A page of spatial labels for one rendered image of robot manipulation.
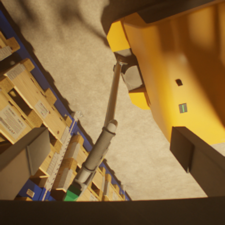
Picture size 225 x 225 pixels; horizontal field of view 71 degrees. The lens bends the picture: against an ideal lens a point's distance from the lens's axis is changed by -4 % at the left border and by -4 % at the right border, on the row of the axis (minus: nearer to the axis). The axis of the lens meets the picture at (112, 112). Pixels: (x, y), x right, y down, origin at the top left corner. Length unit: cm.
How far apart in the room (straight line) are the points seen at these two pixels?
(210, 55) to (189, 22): 17
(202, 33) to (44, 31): 143
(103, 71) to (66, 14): 63
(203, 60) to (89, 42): 115
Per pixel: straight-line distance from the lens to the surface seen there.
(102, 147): 44
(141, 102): 152
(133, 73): 128
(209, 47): 81
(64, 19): 173
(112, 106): 80
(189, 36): 77
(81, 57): 177
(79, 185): 51
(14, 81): 144
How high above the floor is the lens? 160
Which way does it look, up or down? 51 degrees down
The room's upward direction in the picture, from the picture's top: 171 degrees counter-clockwise
